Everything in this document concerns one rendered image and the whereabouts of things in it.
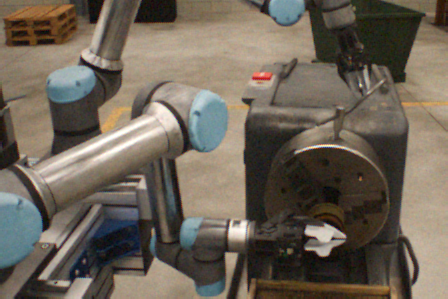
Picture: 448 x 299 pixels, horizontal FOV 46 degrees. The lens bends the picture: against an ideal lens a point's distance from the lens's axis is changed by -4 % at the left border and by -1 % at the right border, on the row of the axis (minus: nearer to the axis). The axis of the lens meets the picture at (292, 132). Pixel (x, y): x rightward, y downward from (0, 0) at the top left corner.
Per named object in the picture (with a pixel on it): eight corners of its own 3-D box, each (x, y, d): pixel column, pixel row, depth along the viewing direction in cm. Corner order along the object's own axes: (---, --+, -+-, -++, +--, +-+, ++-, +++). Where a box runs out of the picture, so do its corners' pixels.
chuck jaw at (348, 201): (337, 187, 134) (384, 183, 133) (339, 204, 136) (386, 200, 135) (337, 209, 124) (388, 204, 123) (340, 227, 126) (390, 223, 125)
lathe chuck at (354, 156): (263, 228, 148) (274, 124, 136) (375, 243, 147) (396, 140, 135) (258, 246, 139) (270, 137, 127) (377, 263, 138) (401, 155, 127)
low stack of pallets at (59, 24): (30, 31, 888) (26, 6, 871) (79, 29, 900) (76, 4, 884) (4, 47, 773) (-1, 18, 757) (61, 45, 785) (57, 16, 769)
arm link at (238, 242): (234, 240, 123) (233, 210, 120) (254, 241, 123) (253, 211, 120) (228, 259, 116) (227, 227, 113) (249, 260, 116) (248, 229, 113)
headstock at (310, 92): (262, 155, 212) (262, 59, 197) (382, 160, 209) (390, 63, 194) (237, 236, 157) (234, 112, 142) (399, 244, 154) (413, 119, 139)
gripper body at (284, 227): (302, 267, 114) (247, 264, 115) (304, 245, 122) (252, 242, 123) (303, 237, 111) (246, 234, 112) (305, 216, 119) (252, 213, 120)
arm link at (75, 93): (42, 130, 127) (34, 77, 122) (67, 112, 139) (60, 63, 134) (88, 132, 126) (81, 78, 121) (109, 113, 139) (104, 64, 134)
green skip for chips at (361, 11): (302, 64, 691) (304, -2, 660) (368, 60, 718) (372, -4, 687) (342, 94, 573) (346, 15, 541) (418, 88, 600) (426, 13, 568)
